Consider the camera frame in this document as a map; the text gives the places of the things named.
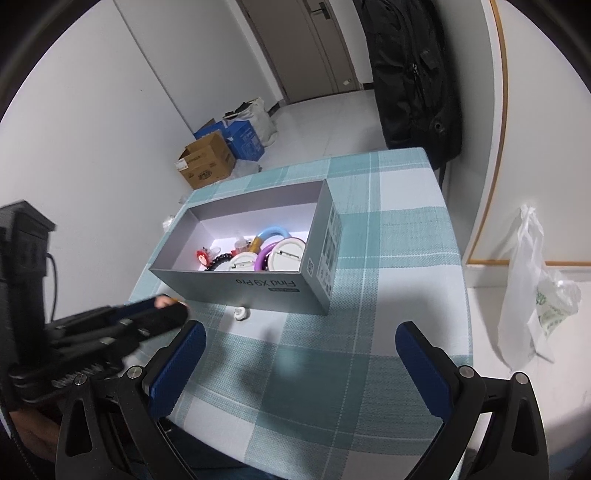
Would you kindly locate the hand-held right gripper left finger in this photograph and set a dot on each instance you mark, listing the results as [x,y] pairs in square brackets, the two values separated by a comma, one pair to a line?
[178,369]

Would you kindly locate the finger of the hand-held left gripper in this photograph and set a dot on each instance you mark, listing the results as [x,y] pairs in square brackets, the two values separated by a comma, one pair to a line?
[161,321]
[141,308]

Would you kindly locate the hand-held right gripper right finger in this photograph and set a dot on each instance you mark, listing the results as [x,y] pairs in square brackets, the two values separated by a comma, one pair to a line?
[422,369]

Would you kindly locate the small pink orange trinket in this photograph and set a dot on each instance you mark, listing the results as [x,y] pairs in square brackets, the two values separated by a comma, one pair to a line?
[164,301]

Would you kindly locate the small white round badge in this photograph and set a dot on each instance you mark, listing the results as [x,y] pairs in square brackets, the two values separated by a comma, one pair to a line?
[242,264]

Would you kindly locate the grey cardboard box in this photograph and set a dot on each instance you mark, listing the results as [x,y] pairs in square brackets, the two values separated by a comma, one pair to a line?
[258,290]

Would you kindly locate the large red-rimmed round badge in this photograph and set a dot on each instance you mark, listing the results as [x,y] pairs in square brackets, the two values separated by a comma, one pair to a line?
[288,258]

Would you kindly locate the person's left hand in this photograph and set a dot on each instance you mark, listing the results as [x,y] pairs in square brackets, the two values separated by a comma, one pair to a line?
[32,436]

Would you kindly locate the small white charm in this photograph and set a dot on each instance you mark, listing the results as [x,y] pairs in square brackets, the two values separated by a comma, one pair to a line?
[240,314]

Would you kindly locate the crumpled white paper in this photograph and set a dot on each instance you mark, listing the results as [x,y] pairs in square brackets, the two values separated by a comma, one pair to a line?
[168,223]

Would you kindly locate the teal checked tablecloth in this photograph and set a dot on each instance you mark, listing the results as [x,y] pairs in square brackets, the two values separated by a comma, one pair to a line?
[369,277]

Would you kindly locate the white plastic bag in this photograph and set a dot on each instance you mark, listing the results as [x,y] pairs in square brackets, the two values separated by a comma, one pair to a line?
[521,286]

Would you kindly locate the brown cardboard box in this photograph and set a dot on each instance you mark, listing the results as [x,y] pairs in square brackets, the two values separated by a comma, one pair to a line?
[207,161]

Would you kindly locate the clear plastic wrap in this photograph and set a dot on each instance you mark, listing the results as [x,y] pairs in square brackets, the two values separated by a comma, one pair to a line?
[247,170]

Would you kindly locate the blue cardboard box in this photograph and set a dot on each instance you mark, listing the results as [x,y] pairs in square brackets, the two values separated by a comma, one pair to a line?
[244,138]

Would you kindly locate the white sack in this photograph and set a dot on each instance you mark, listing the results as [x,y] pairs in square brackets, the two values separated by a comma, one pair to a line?
[258,115]

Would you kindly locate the wood trimmed white panel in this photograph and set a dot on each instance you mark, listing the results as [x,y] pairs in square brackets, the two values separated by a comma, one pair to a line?
[545,138]

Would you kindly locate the black hanging backpack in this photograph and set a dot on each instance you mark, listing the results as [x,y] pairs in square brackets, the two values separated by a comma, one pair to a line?
[406,69]

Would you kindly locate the grey door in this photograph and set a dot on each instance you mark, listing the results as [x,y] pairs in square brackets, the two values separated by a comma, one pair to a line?
[295,41]

